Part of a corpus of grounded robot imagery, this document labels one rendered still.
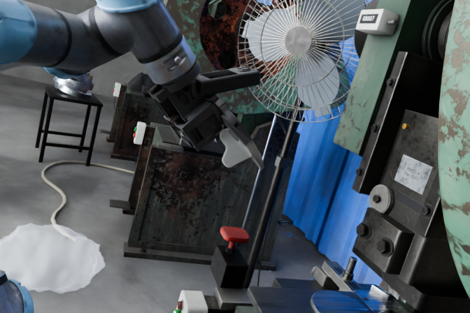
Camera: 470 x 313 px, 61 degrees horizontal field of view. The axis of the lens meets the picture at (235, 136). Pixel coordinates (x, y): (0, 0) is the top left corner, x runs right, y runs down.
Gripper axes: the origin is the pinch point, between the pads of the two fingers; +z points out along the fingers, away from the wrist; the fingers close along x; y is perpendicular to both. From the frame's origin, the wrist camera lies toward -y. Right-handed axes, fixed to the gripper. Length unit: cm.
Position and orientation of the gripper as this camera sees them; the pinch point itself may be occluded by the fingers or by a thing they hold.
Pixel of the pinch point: (241, 151)
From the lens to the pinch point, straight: 72.8
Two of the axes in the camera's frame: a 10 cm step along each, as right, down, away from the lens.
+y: -7.2, 6.4, -2.5
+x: 5.4, 3.0, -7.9
